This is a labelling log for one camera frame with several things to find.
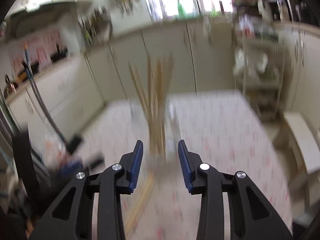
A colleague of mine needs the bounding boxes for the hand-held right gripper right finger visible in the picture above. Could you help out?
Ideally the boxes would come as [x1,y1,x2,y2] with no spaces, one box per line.
[177,139,293,240]

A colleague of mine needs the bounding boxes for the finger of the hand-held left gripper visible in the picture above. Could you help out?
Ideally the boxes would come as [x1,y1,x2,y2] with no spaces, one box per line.
[60,152,105,178]
[64,134,83,155]

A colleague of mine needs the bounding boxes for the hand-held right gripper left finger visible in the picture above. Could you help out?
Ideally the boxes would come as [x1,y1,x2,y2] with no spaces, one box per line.
[29,140,144,240]

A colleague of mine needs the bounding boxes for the bamboo chopstick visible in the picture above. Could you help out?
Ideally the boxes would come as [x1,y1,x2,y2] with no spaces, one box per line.
[130,171,156,228]
[124,177,152,232]

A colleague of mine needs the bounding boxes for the clear glass jar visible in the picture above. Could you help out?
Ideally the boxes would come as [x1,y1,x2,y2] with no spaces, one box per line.
[130,100,182,160]

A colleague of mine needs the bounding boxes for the group of bamboo chopsticks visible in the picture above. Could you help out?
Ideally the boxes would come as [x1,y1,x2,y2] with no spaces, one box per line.
[128,52,175,160]

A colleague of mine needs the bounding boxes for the hanging kitchen utensils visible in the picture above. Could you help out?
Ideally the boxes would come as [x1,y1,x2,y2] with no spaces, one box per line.
[80,5,113,48]

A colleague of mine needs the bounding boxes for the clear crumpled plastic bag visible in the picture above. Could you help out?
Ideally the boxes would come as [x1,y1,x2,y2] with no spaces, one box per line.
[42,132,68,160]

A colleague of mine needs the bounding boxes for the cherry print tablecloth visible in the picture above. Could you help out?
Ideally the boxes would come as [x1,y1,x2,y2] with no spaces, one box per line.
[72,90,293,240]

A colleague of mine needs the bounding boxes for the cream kitchen cabinet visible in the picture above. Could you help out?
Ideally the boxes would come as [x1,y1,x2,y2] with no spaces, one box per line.
[272,22,320,205]
[85,20,240,103]
[5,55,110,140]

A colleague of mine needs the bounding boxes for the metal pole with blue grip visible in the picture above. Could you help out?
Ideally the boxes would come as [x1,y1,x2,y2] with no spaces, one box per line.
[24,42,69,153]

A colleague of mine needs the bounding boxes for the copper kettle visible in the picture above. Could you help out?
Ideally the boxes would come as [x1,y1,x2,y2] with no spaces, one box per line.
[4,75,19,98]

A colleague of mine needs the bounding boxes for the black frying pan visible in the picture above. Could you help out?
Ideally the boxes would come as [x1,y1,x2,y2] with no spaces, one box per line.
[17,62,40,83]

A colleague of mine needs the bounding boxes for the black wok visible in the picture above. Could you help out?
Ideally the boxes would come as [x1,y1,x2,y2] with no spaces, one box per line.
[50,44,69,63]

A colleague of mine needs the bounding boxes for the white storage rack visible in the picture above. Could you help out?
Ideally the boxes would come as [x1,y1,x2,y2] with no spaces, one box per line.
[232,0,293,123]

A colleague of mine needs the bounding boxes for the white plastic bag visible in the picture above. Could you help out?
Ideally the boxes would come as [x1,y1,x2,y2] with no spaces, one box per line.
[255,55,270,71]
[234,50,247,73]

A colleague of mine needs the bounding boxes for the white stool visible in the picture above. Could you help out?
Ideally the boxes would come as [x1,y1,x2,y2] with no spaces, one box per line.
[282,111,320,175]

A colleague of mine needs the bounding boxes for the range hood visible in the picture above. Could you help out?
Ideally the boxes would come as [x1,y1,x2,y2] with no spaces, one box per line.
[5,0,95,38]

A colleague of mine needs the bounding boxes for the green bottle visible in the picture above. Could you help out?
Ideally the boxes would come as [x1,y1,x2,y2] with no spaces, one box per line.
[176,0,187,15]

